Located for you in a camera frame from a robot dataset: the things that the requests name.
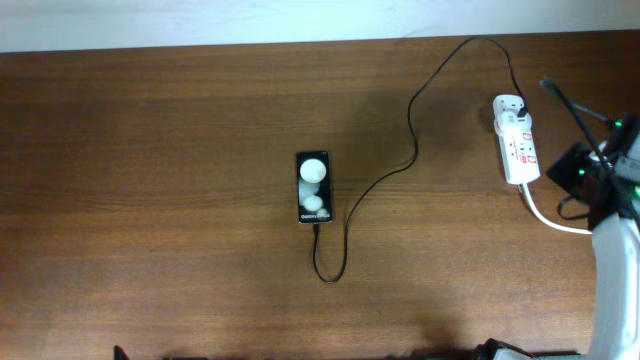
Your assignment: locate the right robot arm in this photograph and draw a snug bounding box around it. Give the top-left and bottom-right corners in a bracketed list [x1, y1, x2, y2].
[546, 115, 639, 360]

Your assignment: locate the black USB charging cable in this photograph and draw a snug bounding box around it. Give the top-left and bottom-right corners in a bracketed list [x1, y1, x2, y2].
[312, 35, 528, 285]

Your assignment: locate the black Galaxy smartphone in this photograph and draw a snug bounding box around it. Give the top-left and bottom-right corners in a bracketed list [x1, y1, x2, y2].
[296, 150, 333, 224]

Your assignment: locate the white power strip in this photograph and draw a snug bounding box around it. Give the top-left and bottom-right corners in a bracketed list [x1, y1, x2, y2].
[494, 120, 540, 185]

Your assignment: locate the white USB charger adapter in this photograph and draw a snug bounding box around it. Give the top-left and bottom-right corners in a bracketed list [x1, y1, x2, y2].
[492, 94, 531, 129]

